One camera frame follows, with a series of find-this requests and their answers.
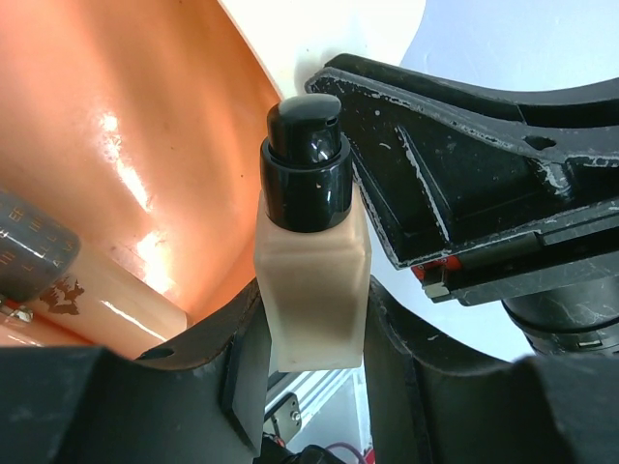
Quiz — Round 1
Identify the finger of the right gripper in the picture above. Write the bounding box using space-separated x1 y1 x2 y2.
305 54 618 268

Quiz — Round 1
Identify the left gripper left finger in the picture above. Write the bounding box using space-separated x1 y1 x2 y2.
1 283 271 463

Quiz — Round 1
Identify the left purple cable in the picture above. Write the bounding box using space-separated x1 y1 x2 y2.
328 442 364 464

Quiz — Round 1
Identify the white cylindrical drawer organizer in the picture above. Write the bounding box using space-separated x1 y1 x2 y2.
221 0 427 99

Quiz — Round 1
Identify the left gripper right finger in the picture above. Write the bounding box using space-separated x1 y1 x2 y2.
364 280 618 463

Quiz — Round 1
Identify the orange drawer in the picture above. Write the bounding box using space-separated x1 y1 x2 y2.
1 1 278 347

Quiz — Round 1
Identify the foundation bottle black pump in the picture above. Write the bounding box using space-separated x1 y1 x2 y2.
253 94 371 372

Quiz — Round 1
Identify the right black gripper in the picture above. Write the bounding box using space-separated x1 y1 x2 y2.
412 199 618 356

